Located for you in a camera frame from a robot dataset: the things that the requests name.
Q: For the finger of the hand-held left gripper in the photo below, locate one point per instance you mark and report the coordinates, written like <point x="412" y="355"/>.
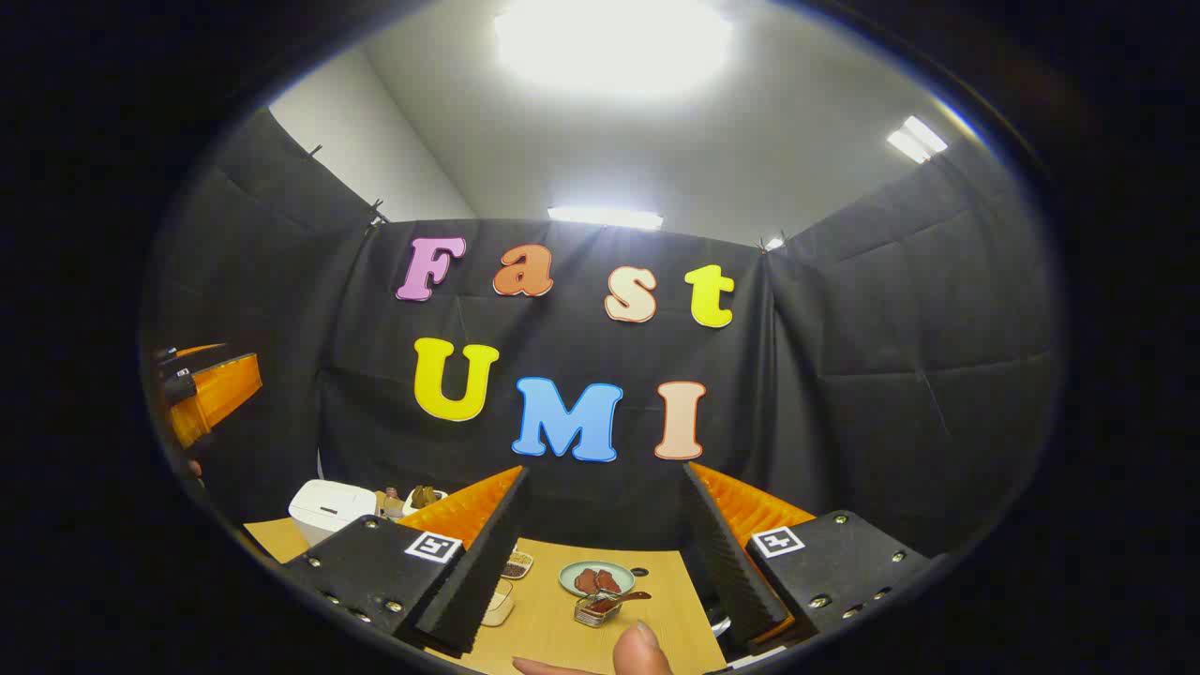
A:
<point x="187" y="352"/>
<point x="220" y="394"/>

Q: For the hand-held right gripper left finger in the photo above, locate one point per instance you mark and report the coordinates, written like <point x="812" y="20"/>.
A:
<point x="487" y="562"/>

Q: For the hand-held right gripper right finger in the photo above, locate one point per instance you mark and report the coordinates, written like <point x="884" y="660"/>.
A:
<point x="731" y="572"/>

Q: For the clear box of rice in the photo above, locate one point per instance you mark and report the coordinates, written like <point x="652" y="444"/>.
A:
<point x="497" y="605"/>

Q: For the brown wooden spoon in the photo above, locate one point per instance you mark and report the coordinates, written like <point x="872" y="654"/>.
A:
<point x="623" y="597"/>

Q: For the white rice cooker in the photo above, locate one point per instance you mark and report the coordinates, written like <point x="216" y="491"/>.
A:
<point x="328" y="506"/>

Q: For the white divided bean dish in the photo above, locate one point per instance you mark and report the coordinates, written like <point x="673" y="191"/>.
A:
<point x="517" y="564"/>

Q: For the pale green plate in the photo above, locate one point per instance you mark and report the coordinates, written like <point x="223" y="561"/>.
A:
<point x="572" y="577"/>

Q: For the white toaster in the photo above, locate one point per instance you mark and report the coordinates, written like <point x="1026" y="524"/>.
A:
<point x="412" y="509"/>

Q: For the brown bread slices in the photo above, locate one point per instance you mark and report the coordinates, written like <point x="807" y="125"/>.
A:
<point x="424" y="495"/>

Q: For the black backdrop cloth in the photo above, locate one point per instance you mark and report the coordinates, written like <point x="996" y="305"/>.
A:
<point x="581" y="356"/>

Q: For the long ceiling light strip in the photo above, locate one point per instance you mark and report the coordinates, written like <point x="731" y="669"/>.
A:
<point x="605" y="217"/>

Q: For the square ceiling light panel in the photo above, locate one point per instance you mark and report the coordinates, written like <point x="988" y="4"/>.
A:
<point x="917" y="139"/>

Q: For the large ceiling light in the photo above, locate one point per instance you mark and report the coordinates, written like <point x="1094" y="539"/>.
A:
<point x="609" y="42"/>

